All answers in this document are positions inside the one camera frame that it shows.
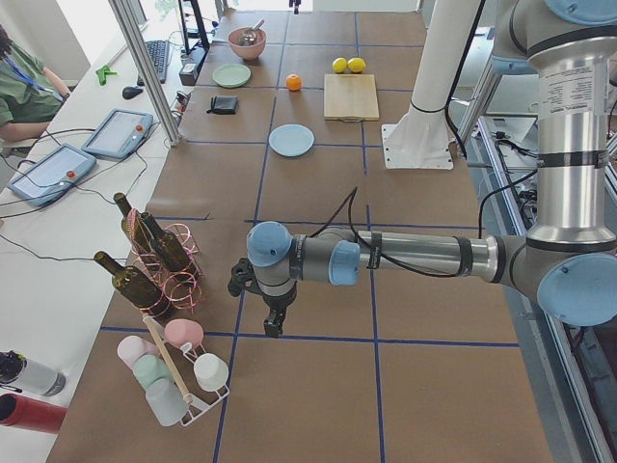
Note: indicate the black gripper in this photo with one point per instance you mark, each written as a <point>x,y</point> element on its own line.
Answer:
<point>277,303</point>

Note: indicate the light blue plate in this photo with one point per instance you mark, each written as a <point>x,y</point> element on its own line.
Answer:
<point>291,140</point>

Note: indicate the orange fruit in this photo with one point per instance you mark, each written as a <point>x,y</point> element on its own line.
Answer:
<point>293,82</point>

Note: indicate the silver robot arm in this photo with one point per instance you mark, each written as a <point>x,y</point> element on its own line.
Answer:
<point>566,262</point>

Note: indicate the light green plate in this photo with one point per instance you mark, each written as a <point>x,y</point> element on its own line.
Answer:
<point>231,75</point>

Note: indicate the white cup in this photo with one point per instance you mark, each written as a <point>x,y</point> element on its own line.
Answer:
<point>211,372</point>

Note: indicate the pink cup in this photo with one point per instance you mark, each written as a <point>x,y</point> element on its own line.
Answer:
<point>132,348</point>
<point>181,330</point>

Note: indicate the dark wine bottle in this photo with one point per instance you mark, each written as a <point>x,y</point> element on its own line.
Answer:
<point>134,285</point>
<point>137,234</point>
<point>167,247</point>

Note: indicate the grey blue cup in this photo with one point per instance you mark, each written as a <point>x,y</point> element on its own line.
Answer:
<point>166,402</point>

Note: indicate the mint green cup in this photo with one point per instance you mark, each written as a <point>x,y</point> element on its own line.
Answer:
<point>148,369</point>

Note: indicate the dark grey folded cloth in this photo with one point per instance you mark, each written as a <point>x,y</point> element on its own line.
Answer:
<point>223,105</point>

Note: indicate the wooden cutting board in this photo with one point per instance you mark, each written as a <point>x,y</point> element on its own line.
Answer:
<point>350,97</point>

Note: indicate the blue teach pendant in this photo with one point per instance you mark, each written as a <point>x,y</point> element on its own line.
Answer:
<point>48,179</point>
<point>119,134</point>

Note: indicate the grey water bottle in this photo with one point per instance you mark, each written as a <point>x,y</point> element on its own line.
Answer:
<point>21,374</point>

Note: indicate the red bottle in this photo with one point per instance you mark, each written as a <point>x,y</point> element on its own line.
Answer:
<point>31,414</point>

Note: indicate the yellow lemon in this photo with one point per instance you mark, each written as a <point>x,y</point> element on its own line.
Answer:
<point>339,65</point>
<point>356,65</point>

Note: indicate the black computer mouse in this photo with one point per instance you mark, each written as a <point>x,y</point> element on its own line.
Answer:
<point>130,92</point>

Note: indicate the pink bowl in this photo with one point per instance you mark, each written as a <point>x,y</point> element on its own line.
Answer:
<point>247,49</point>

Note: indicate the metal ice scoop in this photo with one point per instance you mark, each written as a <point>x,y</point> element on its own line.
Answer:
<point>249,35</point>

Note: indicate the black keyboard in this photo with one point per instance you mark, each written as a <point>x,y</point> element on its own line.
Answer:
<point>159,52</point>

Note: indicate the person in green shirt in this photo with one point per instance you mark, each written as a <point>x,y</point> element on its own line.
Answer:
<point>31,93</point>

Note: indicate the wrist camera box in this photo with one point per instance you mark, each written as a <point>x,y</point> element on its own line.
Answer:
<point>241,276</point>

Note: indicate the white wire cup rack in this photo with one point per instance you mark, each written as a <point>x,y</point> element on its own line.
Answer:
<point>197,405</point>

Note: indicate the copper wire bottle rack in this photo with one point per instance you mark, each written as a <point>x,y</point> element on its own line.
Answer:
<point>182,288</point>

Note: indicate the aluminium frame post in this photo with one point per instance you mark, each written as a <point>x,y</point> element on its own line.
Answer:
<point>138,49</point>

